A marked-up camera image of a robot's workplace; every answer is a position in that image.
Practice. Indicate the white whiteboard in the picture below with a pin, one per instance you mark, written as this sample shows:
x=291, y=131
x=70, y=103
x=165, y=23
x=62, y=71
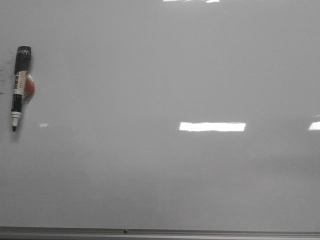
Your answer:
x=160, y=119

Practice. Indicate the red magnet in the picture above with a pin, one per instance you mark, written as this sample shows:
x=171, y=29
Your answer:
x=29, y=89

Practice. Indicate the black whiteboard marker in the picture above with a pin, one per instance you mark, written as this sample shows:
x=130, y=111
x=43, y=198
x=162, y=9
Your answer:
x=22, y=66

